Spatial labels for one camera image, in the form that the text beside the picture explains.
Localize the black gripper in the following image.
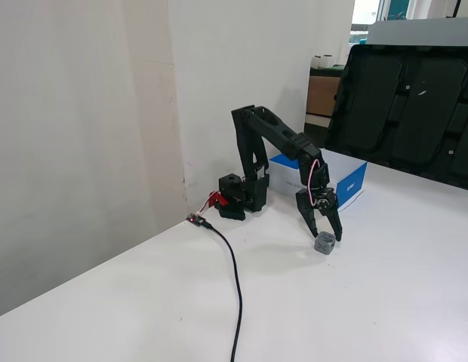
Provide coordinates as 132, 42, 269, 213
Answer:
295, 183, 343, 243

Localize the gray block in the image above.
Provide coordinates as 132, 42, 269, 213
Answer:
314, 230, 337, 256

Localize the blue white cardboard box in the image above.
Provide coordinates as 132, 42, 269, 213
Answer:
269, 149, 368, 213

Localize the brown cardboard box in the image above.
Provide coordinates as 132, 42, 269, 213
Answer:
306, 75, 341, 117

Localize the red clamp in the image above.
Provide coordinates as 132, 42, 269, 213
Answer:
203, 191, 230, 208

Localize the black plastic tray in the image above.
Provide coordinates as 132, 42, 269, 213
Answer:
323, 44, 468, 192

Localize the controller board with red led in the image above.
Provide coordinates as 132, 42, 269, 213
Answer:
185, 212, 214, 230

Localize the gray panel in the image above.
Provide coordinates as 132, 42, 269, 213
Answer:
368, 17, 468, 48

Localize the white red servo wire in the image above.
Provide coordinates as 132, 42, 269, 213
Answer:
306, 159, 322, 207

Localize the black usb cable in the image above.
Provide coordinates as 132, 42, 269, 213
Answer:
203, 220, 245, 362

